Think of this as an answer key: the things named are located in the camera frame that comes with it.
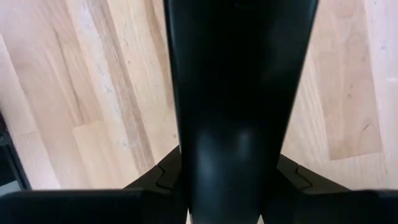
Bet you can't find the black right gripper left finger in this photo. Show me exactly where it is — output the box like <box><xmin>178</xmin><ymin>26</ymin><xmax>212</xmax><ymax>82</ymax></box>
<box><xmin>119</xmin><ymin>145</ymin><xmax>190</xmax><ymax>224</ymax></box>

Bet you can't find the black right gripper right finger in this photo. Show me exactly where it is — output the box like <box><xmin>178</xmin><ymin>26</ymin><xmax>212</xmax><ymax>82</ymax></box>
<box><xmin>260</xmin><ymin>154</ymin><xmax>349</xmax><ymax>224</ymax></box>

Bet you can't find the black table frame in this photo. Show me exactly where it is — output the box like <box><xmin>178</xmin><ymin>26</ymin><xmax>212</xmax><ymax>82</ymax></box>
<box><xmin>0</xmin><ymin>108</ymin><xmax>32</xmax><ymax>190</ymax></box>

